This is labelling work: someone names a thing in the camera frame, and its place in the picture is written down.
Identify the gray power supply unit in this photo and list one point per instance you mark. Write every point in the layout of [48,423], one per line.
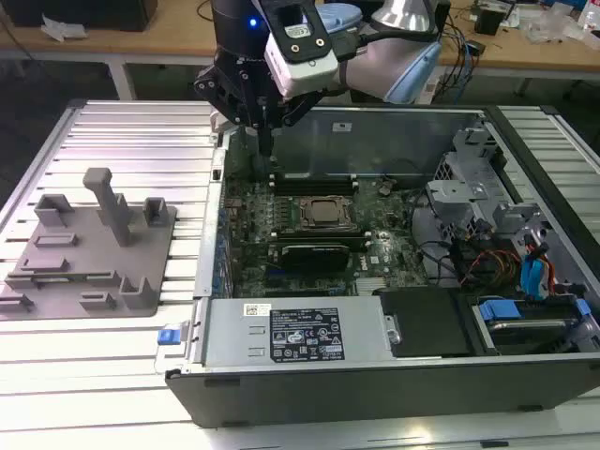
[234,337]

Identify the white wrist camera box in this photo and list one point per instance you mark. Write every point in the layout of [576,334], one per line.
[304,70]

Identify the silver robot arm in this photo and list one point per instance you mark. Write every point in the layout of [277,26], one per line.
[375,61]

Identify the crumpled white paper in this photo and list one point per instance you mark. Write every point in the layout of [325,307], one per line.
[61,29]

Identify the green motherboard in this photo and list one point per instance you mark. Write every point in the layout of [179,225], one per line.
[398,253]

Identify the black RAM slot bank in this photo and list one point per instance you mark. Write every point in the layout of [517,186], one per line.
[300,233]
[314,185]

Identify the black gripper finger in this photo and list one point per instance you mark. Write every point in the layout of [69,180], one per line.
[220,94]
[300,109]

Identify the small black device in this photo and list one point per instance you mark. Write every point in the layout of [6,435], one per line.
[490,19]

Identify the silver CPU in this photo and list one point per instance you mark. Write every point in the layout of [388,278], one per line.
[324,210]

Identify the wooden desk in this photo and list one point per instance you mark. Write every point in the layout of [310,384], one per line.
[140,37]

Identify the coin cell battery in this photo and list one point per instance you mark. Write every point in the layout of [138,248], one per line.
[385,190]

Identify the silver chipset heat sink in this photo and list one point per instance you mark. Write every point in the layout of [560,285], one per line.
[372,285]

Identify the black plastic shroud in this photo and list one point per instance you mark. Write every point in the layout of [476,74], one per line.
[422,323]

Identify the gray case release latch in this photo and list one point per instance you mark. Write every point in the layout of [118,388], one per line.
[219,124]

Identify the gray parts rack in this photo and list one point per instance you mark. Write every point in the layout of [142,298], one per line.
[94,244]

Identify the hard disk in blue carrier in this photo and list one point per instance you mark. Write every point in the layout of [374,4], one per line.
[497,310]

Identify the black PC case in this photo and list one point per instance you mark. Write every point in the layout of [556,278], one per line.
[375,398]

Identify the large black box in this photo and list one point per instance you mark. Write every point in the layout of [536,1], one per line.
[94,14]

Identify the CPU socket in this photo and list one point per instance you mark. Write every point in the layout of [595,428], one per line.
[349,220]

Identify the blue case latch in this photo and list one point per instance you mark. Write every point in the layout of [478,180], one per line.
[169,337]

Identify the black graphics card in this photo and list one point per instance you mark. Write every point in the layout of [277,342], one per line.
[314,258]

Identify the clear plastic bags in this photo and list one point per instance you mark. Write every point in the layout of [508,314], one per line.
[548,28]

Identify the metal drive cage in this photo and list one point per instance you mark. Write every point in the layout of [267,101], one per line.
[450,190]

